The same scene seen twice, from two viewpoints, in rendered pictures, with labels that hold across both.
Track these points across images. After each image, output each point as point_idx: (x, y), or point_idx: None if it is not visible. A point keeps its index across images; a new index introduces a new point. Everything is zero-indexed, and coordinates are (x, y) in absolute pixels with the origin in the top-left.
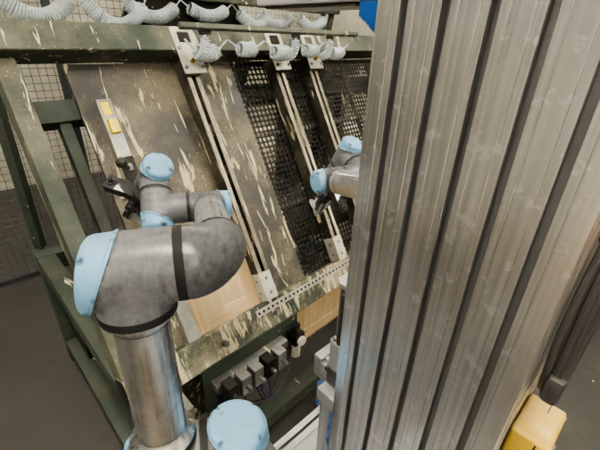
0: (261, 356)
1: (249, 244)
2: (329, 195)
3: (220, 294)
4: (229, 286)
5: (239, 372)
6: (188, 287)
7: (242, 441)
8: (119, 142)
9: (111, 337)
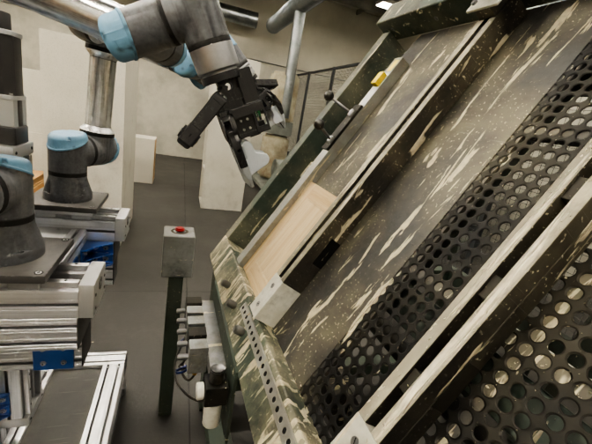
0: (203, 327)
1: (307, 236)
2: (218, 121)
3: (272, 260)
4: (278, 263)
5: (198, 307)
6: None
7: (55, 130)
8: (370, 93)
9: (247, 208)
